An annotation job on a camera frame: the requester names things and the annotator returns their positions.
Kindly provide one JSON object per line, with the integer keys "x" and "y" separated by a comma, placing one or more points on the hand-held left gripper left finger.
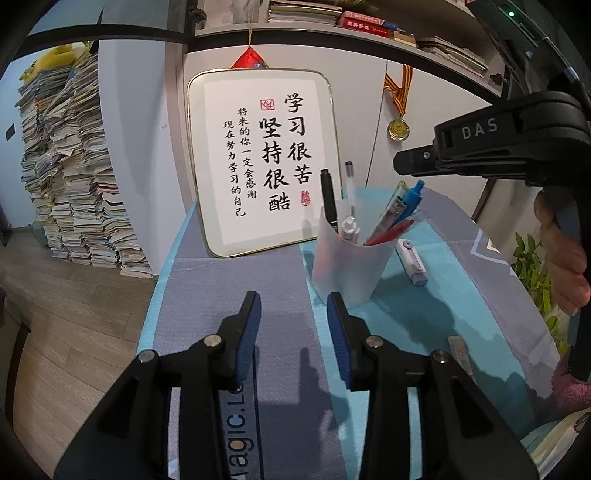
{"x": 247, "y": 341}

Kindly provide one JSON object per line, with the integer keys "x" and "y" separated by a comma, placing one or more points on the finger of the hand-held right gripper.
{"x": 415, "y": 159}

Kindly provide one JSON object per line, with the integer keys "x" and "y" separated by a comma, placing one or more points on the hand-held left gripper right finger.
{"x": 341, "y": 346}

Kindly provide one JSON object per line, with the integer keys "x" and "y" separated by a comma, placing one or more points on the blue pen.
{"x": 411, "y": 198}

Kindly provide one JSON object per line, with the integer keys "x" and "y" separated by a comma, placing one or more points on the clear gel pen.
{"x": 350, "y": 189}

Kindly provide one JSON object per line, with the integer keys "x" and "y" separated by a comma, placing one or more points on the frosted plastic pen cup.
{"x": 346, "y": 267}

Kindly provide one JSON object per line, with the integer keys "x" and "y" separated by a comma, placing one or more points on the black pen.
{"x": 328, "y": 198}

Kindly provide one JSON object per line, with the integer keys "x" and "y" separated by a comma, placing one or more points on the person's right hand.
{"x": 563, "y": 263}

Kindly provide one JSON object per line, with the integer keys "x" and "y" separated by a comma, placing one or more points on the gold medal with striped ribbon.
{"x": 398, "y": 128}

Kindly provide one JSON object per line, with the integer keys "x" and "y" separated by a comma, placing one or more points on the teal and grey table mat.
{"x": 277, "y": 286}

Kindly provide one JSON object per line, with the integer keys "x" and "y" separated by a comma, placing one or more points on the stack of magazines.
{"x": 455, "y": 54}

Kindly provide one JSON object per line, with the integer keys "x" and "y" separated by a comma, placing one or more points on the white purple correction tape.
{"x": 412, "y": 263}

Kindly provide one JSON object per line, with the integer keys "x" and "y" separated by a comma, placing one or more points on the green leafy plant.
{"x": 538, "y": 272}

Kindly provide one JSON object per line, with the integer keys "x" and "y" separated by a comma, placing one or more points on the red books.
{"x": 364, "y": 22}

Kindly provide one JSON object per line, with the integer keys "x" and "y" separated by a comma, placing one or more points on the white calligraphy sign board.
{"x": 231, "y": 152}

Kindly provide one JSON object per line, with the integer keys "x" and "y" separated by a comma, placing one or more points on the stack of worn books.
{"x": 302, "y": 11}

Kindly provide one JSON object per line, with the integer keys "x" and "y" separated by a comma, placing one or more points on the red hanging pouch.
{"x": 249, "y": 60}

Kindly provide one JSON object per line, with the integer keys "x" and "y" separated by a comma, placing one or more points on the tall stack of books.
{"x": 83, "y": 175}

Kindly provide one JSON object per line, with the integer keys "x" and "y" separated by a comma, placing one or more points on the person's light printed clothing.
{"x": 554, "y": 443}

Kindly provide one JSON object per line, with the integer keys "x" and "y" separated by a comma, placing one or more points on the yellow plush toy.
{"x": 55, "y": 57}

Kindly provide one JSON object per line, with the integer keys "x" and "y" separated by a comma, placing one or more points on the left glass cabinet door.
{"x": 92, "y": 27}

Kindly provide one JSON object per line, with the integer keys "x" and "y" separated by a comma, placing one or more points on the dark wall plate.
{"x": 10, "y": 131}

